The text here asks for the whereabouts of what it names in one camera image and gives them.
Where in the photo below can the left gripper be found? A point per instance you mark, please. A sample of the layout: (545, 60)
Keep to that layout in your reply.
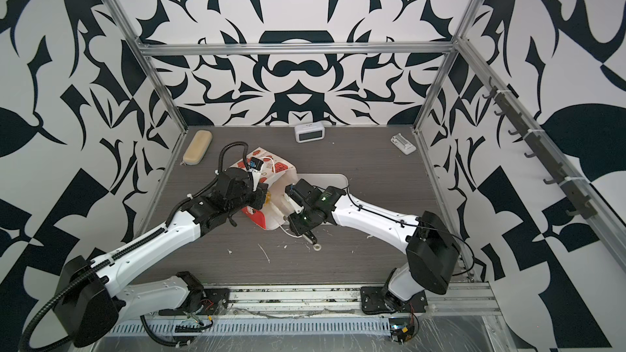
(259, 192)

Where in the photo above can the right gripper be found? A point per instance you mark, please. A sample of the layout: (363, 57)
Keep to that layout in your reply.
(296, 226)

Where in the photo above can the steel tongs white tips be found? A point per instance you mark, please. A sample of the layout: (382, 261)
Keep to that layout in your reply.
(286, 206)

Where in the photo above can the red white paper bag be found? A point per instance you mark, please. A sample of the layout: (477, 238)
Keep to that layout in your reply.
(277, 173)

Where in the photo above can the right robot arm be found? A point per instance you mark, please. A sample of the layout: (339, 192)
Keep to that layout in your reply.
(431, 250)

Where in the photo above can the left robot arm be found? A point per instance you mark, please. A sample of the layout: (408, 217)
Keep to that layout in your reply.
(92, 297)

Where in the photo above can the white plastic tray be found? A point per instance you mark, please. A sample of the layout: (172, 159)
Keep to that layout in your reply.
(324, 180)

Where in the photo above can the beige glasses case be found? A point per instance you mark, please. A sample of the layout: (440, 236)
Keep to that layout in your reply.
(197, 148)

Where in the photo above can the white digital clock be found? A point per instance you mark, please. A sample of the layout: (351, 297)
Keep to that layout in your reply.
(306, 133)

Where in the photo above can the small white device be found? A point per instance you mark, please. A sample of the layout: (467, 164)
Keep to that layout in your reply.
(403, 144)

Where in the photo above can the circuit board with wires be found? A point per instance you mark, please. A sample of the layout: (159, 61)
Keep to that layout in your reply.
(403, 330)

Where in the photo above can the wall hook rack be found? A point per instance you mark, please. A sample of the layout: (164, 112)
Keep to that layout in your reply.
(544, 150)

